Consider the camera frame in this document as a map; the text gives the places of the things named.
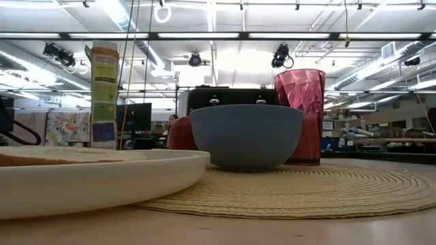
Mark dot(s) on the yellow cereal box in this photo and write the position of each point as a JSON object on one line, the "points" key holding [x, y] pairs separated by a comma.
{"points": [[104, 85]]}

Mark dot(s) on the red apple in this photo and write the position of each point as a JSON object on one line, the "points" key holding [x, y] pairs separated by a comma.
{"points": [[180, 134]]}

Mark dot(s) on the blue storage bins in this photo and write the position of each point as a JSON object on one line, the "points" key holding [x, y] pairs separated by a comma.
{"points": [[327, 144]]}

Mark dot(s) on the black aluminium frame rail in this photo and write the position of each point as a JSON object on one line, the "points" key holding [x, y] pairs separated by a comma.
{"points": [[391, 157]]}

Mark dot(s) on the red faceted plastic cup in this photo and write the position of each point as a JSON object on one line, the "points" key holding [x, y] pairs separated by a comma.
{"points": [[299, 95]]}

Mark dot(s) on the black ceiling camera cluster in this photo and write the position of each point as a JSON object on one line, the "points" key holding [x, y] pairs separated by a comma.
{"points": [[63, 58]]}

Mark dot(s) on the black four-slot toaster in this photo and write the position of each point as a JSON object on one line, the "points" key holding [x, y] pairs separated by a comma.
{"points": [[235, 97]]}

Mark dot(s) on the round woven straw placemat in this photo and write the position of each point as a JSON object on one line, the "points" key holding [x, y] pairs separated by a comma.
{"points": [[306, 194]]}

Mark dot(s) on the white round plate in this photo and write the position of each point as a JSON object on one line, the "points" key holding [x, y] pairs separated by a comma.
{"points": [[102, 187]]}

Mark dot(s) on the round black ceiling camera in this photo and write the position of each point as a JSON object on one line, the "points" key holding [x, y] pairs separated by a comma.
{"points": [[195, 60]]}

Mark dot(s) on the colourful floral poster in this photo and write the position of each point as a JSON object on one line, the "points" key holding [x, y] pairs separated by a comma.
{"points": [[66, 127]]}

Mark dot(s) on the person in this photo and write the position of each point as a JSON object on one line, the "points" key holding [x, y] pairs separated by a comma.
{"points": [[172, 124]]}

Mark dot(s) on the white air vent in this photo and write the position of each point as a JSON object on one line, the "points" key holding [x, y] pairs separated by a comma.
{"points": [[388, 50]]}

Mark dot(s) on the black overhead light bar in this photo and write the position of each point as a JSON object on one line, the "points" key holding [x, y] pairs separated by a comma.
{"points": [[289, 35]]}

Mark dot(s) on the black ceiling dome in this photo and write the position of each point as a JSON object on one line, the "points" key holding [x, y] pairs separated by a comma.
{"points": [[412, 62]]}

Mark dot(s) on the slice of toast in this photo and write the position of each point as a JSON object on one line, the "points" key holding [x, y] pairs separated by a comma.
{"points": [[51, 160]]}

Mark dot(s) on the black equipment block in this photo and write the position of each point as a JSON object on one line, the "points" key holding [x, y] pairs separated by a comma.
{"points": [[5, 115]]}

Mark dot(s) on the blue ceramic bowl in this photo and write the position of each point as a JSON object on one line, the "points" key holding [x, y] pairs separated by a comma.
{"points": [[247, 136]]}

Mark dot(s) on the black computer monitor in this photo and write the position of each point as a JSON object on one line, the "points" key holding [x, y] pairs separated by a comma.
{"points": [[136, 117]]}

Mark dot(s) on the wooden background table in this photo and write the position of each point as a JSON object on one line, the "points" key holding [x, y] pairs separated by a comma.
{"points": [[402, 140]]}

